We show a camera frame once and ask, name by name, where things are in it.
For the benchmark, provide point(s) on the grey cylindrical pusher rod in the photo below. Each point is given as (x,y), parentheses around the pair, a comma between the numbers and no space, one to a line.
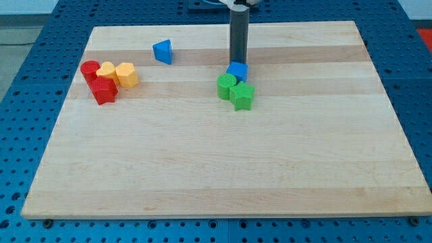
(238,33)

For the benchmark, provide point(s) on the green cylinder block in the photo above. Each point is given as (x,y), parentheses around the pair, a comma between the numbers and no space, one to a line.
(224,83)

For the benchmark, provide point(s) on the yellow hexagon block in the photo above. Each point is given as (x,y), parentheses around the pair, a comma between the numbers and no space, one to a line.
(127,76)

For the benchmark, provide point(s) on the yellow heart block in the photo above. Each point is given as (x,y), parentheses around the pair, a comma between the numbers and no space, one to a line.
(107,70)

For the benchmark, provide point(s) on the red star block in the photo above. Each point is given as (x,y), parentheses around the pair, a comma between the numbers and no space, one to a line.
(104,90)

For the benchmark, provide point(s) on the light wooden board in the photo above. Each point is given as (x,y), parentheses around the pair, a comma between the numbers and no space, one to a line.
(321,140)

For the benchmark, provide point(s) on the blue cube block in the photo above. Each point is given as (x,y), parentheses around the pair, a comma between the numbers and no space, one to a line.
(239,70)

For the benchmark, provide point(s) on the blue triangle block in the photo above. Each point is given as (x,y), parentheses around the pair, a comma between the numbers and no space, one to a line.
(163,51)

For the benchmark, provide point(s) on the red cylinder block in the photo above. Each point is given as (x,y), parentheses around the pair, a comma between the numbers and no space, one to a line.
(89,70)

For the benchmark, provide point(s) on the green star block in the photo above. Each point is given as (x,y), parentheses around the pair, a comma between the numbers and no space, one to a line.
(241,96)

